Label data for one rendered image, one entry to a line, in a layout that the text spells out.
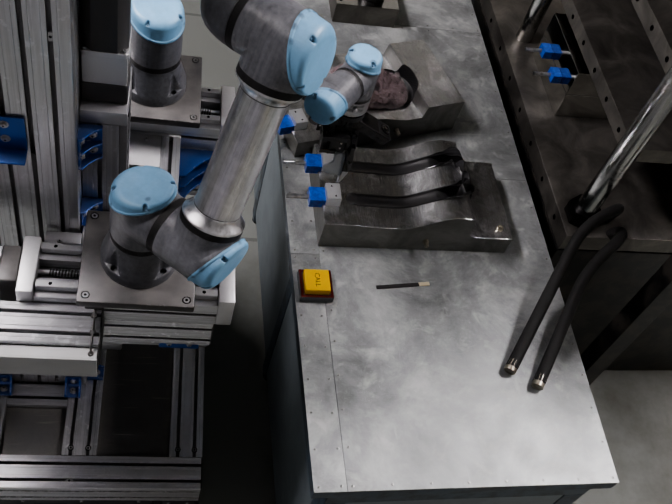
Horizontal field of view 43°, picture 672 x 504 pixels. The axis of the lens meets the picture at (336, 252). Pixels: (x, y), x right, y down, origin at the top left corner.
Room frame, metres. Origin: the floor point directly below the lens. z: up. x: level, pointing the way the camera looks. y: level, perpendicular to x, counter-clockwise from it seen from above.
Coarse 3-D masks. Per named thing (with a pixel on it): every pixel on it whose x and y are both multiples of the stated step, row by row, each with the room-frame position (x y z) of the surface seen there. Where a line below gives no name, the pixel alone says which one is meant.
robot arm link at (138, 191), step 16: (128, 176) 0.94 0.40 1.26; (144, 176) 0.95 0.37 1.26; (160, 176) 0.96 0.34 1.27; (112, 192) 0.90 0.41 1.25; (128, 192) 0.90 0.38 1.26; (144, 192) 0.91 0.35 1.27; (160, 192) 0.93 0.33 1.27; (176, 192) 0.94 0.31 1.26; (112, 208) 0.89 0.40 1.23; (128, 208) 0.88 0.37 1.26; (144, 208) 0.89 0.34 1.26; (160, 208) 0.90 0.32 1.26; (176, 208) 0.91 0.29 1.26; (112, 224) 0.89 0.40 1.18; (128, 224) 0.87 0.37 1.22; (144, 224) 0.87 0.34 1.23; (160, 224) 0.88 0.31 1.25; (128, 240) 0.87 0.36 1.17; (144, 240) 0.86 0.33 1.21
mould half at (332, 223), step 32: (384, 160) 1.58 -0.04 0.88; (384, 192) 1.47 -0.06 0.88; (416, 192) 1.49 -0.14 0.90; (480, 192) 1.61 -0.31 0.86; (320, 224) 1.33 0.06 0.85; (352, 224) 1.33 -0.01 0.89; (384, 224) 1.37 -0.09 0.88; (416, 224) 1.40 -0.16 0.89; (448, 224) 1.42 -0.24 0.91; (480, 224) 1.50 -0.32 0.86
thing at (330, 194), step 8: (328, 184) 1.40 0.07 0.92; (336, 184) 1.41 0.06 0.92; (312, 192) 1.37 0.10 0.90; (320, 192) 1.38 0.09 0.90; (328, 192) 1.37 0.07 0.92; (336, 192) 1.38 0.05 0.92; (312, 200) 1.35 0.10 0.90; (320, 200) 1.35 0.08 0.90; (328, 200) 1.36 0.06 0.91; (336, 200) 1.36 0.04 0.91
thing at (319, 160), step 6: (306, 156) 1.47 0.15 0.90; (312, 156) 1.48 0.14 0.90; (318, 156) 1.49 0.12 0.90; (324, 156) 1.48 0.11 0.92; (330, 156) 1.49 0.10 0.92; (288, 162) 1.44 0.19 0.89; (294, 162) 1.45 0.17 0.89; (300, 162) 1.46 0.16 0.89; (306, 162) 1.46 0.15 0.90; (312, 162) 1.46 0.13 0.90; (318, 162) 1.47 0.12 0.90; (324, 162) 1.46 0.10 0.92; (306, 168) 1.44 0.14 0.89; (312, 168) 1.45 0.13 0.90; (318, 168) 1.46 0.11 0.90
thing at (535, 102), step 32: (480, 0) 2.62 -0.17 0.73; (512, 0) 2.61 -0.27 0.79; (512, 32) 2.43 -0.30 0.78; (544, 32) 2.50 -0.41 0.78; (512, 64) 2.27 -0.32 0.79; (512, 96) 2.18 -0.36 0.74; (544, 96) 2.18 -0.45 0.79; (544, 128) 2.03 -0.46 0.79; (576, 128) 2.08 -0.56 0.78; (608, 128) 2.14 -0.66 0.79; (544, 160) 1.90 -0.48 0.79; (576, 160) 1.95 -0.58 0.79; (544, 192) 1.81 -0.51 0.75; (576, 192) 1.82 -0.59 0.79; (640, 192) 1.91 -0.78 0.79; (608, 224) 1.74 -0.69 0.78; (640, 224) 1.78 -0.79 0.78
